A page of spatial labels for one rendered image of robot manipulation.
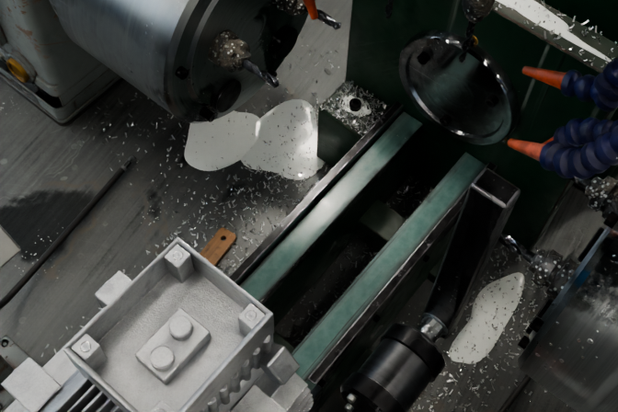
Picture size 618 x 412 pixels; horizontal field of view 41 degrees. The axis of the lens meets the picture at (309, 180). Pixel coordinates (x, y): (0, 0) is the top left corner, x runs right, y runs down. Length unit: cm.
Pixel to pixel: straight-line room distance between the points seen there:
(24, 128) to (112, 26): 34
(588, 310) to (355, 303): 28
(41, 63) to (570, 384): 71
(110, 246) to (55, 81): 22
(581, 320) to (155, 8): 48
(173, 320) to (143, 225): 43
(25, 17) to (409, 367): 58
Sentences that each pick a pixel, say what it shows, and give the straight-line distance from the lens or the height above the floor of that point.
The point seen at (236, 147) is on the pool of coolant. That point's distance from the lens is 110.
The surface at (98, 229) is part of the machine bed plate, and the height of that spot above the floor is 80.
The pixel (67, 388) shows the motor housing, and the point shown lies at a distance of 70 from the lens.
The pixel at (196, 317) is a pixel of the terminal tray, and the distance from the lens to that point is 66.
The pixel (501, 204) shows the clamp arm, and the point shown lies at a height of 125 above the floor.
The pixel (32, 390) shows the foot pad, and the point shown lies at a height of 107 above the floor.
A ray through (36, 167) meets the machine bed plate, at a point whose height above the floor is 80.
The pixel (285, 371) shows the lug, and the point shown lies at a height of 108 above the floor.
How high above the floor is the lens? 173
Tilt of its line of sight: 59 degrees down
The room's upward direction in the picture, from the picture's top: 2 degrees clockwise
